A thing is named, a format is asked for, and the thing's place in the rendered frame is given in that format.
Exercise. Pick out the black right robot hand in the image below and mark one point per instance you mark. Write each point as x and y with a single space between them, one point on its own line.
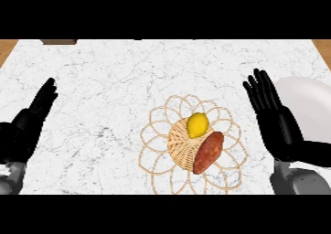
279 131

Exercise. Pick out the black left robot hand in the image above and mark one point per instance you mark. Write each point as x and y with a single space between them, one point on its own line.
23 128

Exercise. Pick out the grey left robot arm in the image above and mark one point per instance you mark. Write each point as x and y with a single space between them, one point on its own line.
7 179

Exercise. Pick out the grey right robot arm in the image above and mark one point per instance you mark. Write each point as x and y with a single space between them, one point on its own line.
299 181

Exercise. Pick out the white plate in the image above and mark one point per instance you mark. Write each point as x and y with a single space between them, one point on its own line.
313 109

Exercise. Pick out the yellow lemon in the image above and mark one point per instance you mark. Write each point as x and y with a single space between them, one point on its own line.
196 125

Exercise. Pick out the woven wicker flower placemat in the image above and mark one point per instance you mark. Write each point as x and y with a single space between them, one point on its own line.
183 146

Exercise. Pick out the reddish brown sweet potato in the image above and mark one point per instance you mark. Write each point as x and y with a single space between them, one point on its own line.
208 152

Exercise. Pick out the brown block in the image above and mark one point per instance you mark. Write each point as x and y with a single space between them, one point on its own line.
59 41

